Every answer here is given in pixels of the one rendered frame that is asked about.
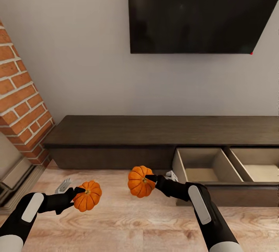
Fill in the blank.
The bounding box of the pumpkin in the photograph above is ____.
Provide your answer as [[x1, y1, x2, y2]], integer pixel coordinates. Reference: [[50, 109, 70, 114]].
[[73, 180, 102, 212], [128, 166, 156, 198]]

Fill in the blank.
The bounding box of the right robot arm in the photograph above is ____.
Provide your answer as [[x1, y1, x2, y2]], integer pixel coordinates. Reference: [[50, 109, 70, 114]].
[[145, 171, 244, 252]]

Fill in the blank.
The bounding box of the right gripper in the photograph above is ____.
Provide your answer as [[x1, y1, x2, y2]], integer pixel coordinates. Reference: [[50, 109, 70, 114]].
[[145, 175, 179, 198]]

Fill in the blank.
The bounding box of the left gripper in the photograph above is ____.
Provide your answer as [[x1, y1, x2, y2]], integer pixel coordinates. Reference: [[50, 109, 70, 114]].
[[52, 187, 86, 215]]

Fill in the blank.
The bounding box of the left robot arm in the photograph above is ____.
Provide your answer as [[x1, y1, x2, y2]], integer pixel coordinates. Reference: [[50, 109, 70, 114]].
[[0, 178, 86, 252]]

